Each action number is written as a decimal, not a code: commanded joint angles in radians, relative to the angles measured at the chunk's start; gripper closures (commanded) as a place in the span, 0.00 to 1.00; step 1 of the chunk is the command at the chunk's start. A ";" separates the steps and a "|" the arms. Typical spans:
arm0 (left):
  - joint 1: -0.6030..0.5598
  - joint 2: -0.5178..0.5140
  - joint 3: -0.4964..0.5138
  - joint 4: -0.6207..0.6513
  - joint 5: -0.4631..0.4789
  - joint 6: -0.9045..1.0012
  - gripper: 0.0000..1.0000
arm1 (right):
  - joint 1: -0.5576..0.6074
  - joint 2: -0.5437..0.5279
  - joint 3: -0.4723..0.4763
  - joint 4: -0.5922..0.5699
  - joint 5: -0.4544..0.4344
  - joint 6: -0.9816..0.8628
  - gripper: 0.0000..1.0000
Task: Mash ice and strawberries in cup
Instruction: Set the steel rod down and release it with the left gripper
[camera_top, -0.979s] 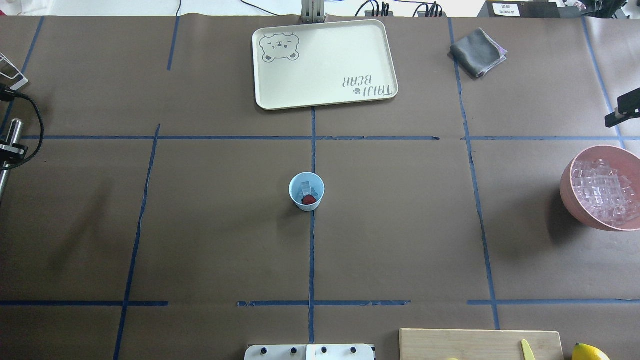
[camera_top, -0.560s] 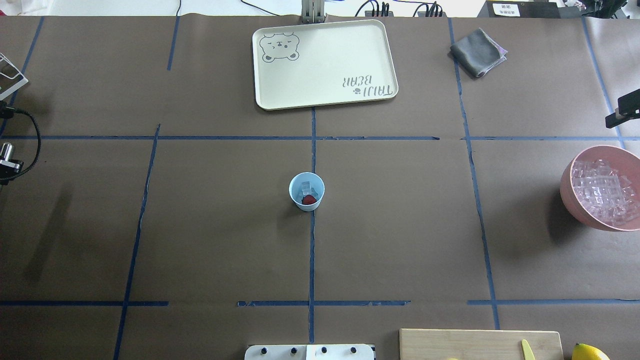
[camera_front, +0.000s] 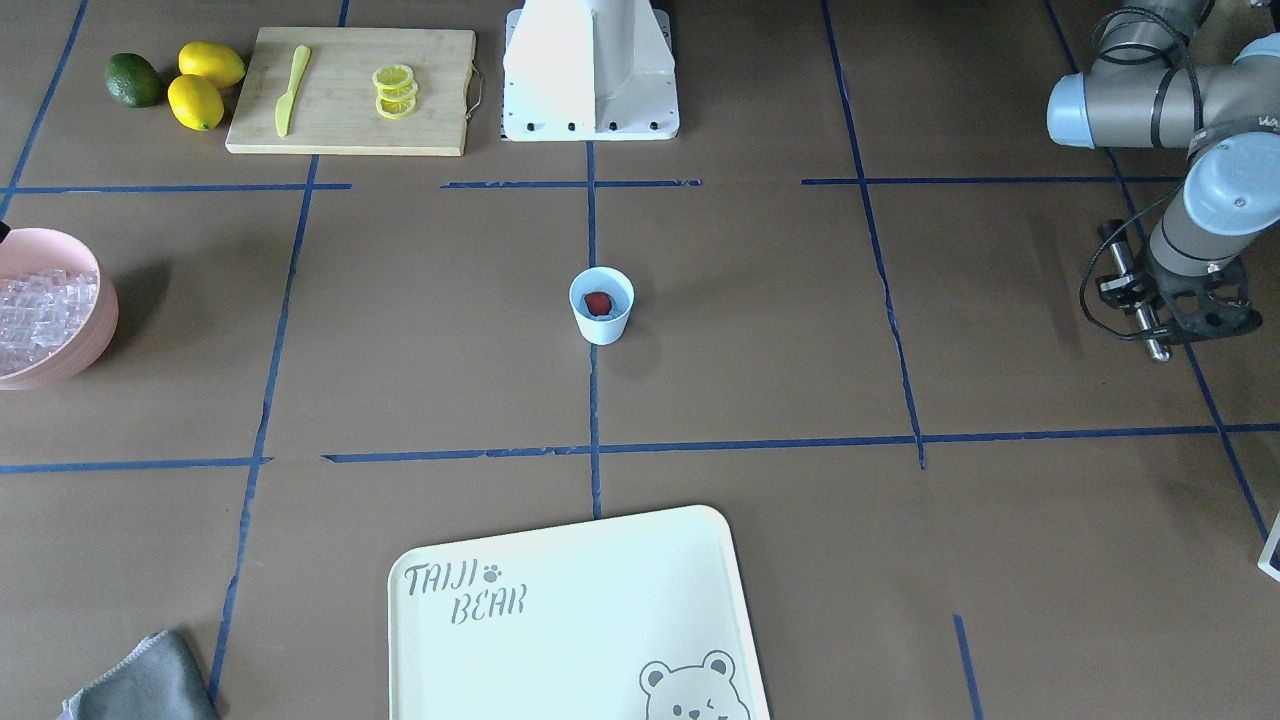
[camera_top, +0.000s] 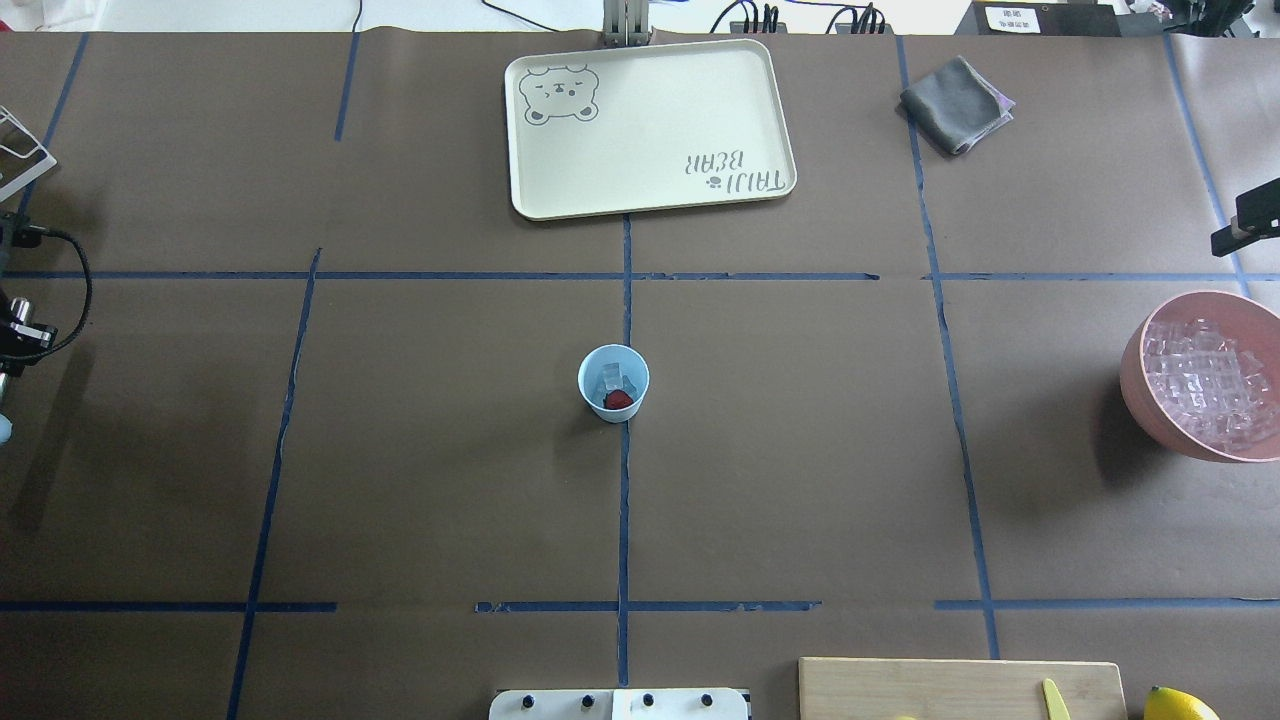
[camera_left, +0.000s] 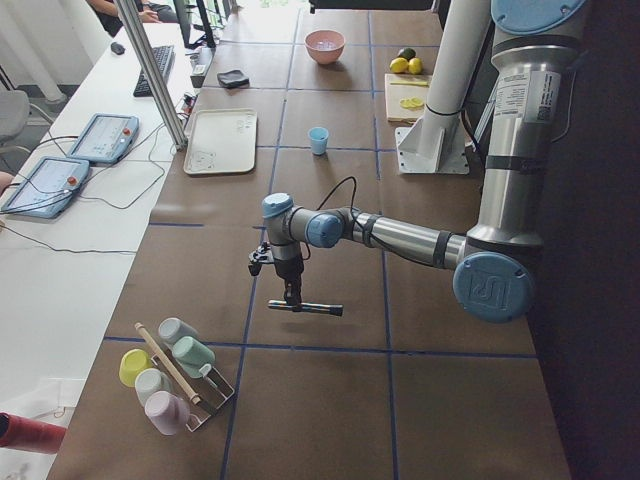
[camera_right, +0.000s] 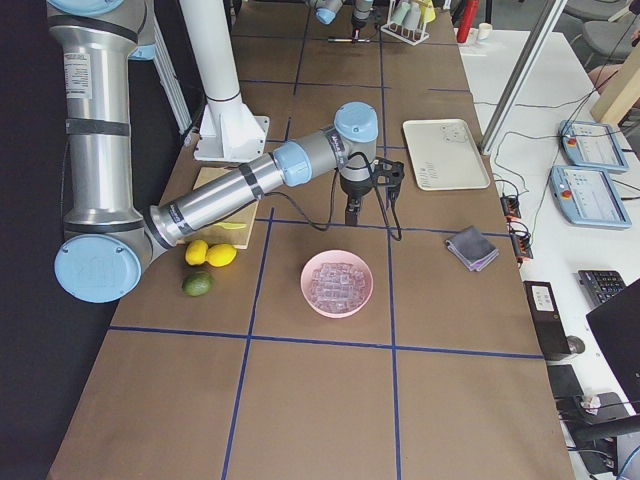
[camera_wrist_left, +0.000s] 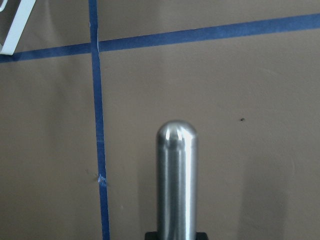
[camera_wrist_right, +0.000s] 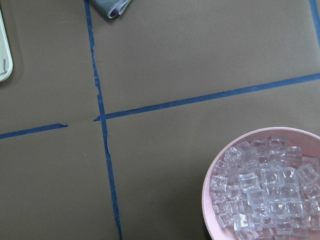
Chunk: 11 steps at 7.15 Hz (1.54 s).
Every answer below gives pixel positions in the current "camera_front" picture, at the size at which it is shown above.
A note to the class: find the grey folded cloth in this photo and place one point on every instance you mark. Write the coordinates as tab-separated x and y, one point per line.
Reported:
158	679

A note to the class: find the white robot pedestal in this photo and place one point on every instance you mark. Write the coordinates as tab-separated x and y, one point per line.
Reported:
579	71

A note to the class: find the yellow lemon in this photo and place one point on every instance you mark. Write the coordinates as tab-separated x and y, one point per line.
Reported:
195	102
221	65

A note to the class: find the red strawberry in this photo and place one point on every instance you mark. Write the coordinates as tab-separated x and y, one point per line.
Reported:
598	304

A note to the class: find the white wire rack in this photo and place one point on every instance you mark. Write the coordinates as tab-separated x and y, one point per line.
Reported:
1268	561

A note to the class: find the lemon slices stack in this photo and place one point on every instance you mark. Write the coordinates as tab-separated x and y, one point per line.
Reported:
396	91

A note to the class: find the cream bear tray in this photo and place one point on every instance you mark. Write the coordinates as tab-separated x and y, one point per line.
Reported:
637	617

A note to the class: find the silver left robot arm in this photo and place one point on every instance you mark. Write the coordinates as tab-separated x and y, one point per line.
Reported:
1145	91

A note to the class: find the yellow knife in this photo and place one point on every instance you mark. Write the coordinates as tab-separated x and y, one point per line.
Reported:
284	105

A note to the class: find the light blue plastic cup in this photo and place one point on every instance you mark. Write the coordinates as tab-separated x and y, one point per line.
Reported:
602	278

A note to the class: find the green lime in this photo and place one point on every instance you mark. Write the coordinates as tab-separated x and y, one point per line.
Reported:
132	81

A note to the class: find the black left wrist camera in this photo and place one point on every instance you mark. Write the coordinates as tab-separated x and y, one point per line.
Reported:
1232	313

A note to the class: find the steel muddler black tip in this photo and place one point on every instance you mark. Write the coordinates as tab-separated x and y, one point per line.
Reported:
1114	242

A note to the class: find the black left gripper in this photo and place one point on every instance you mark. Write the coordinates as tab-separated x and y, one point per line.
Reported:
1128	291

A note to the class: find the wooden cutting board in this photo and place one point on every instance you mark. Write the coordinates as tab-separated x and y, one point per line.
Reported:
334	112

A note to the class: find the pink bowl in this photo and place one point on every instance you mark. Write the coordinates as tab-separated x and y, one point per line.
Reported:
58	307

